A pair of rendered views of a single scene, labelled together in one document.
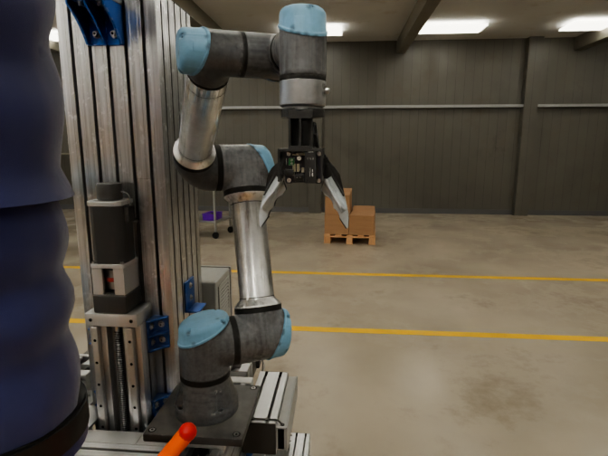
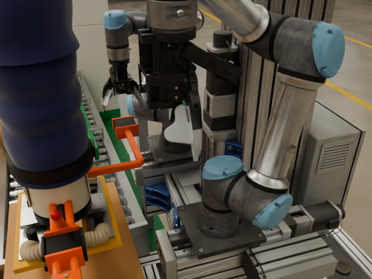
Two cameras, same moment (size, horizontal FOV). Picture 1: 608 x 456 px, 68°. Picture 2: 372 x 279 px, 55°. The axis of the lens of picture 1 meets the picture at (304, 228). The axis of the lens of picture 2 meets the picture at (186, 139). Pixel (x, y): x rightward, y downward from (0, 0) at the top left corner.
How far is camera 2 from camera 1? 0.78 m
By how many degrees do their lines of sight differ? 65
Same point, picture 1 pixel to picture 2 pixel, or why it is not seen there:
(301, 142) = (150, 64)
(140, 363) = not seen: hidden behind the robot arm
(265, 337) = (247, 205)
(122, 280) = (212, 107)
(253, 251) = (271, 132)
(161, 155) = not seen: hidden behind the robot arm
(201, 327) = (208, 168)
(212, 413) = (203, 226)
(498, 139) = not seen: outside the picture
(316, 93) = (156, 17)
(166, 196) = (253, 54)
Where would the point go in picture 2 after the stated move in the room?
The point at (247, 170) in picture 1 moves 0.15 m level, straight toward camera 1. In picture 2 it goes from (293, 53) to (240, 63)
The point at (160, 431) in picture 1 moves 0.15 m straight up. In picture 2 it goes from (182, 212) to (182, 175)
